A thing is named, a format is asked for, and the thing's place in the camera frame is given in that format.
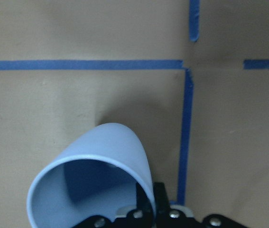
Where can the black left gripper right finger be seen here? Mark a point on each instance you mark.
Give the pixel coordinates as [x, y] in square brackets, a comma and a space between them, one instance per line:
[178, 216]

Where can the light blue plastic cup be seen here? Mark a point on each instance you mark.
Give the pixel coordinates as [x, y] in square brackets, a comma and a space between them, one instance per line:
[95, 175]

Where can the brown paper table cover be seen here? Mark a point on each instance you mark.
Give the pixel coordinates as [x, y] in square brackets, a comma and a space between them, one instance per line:
[67, 66]

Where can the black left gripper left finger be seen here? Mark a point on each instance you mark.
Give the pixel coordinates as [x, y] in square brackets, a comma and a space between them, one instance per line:
[140, 215]

